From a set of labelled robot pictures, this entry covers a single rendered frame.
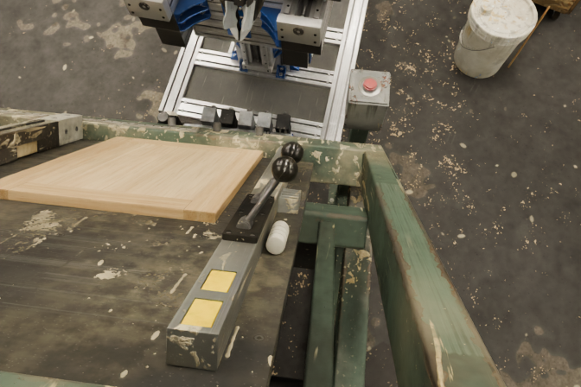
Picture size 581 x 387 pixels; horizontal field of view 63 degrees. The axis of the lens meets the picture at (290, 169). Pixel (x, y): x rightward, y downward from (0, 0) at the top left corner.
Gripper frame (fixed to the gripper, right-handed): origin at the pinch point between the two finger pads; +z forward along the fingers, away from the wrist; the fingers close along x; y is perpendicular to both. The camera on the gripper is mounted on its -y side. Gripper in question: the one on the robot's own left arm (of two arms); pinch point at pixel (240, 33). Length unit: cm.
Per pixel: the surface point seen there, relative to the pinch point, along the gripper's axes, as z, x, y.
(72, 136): 43, -51, -6
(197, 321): -1, 16, 64
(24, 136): 31, -50, 11
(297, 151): 5.0, 18.4, 27.6
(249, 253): 7, 17, 49
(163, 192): 23.1, -7.1, 26.0
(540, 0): 41, 107, -185
